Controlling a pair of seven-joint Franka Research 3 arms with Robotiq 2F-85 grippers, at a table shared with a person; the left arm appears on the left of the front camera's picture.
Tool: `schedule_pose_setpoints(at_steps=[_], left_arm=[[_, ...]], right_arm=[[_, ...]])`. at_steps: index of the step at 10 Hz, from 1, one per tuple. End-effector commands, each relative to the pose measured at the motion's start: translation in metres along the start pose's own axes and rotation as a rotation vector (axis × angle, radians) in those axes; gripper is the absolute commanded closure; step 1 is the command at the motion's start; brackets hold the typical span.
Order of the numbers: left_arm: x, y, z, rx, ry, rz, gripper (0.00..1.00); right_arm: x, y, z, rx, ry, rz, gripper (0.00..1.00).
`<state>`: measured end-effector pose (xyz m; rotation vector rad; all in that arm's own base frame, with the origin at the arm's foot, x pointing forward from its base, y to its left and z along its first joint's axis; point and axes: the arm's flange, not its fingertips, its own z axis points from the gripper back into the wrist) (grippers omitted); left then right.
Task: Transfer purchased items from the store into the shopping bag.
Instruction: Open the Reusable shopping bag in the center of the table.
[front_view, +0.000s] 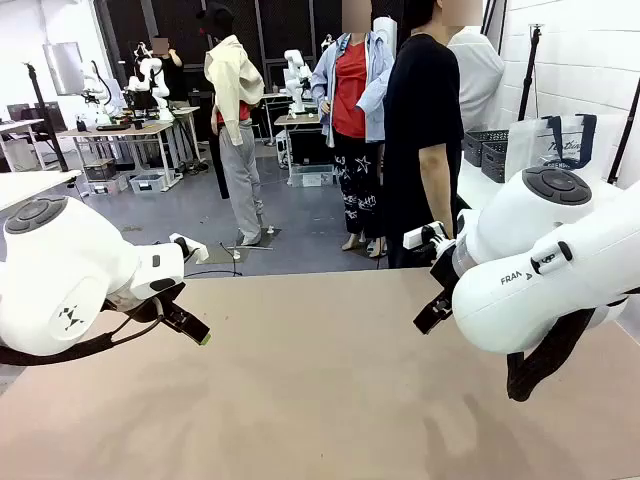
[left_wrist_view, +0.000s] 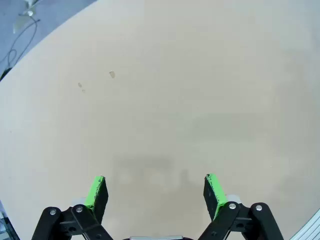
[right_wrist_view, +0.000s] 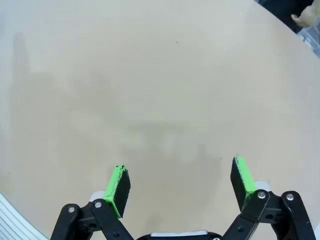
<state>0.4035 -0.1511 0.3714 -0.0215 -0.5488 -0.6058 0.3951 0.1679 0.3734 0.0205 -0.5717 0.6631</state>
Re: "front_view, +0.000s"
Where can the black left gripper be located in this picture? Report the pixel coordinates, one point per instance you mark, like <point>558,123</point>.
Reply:
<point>145,312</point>

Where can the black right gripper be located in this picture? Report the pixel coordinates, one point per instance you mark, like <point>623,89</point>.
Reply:
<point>442,272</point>

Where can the translucent white printed shopping bag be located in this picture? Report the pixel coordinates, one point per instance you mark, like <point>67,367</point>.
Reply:
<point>530,145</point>

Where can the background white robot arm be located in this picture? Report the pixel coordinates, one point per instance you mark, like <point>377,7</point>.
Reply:
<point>155,80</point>
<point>297,75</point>
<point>97,85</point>

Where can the person right forearm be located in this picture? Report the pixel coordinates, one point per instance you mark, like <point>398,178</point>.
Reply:
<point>435,180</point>

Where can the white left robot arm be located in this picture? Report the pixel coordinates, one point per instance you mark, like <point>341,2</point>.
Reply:
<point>50,280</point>

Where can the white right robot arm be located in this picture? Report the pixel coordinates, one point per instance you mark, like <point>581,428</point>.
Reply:
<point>525,240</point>

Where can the clear plastic crate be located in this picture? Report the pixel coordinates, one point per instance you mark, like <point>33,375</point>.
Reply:
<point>150,182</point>
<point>312,175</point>

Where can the grey mesh basket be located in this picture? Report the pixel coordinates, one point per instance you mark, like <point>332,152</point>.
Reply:
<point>482,142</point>
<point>495,162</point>

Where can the grey storage crate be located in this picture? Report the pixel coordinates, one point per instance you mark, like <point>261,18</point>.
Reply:
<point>100,170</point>

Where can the person in black t-shirt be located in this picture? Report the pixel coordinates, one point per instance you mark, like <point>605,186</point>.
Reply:
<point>420,100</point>

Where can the white side table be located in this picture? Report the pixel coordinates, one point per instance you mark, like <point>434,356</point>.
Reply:
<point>25,185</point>

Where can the mannequin with beige jacket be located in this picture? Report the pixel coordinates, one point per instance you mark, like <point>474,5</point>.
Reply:
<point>232,100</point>

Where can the small wooden work table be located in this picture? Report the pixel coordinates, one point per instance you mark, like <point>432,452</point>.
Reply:
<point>297,120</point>

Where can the person in red shirt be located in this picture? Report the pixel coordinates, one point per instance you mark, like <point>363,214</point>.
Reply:
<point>350,90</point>

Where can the background person in black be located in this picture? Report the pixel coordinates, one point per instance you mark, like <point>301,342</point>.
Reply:
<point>175,75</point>

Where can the black tripod stand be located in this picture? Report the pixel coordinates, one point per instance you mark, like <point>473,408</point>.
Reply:
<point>45,115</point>

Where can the black slanted tripod leg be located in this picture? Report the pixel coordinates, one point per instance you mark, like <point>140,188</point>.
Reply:
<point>627,130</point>

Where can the white paper roll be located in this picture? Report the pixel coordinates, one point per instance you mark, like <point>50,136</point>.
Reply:
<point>385,30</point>

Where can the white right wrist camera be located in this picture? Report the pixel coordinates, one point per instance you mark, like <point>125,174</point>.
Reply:
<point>417,237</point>

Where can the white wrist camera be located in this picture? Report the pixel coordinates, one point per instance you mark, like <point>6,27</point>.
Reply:
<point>192,247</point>
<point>417,237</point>

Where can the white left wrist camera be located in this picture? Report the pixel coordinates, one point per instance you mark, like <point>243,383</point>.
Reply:
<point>192,247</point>

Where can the grey wall panel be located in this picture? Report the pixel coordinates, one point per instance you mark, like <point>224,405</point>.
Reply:
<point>62,67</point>

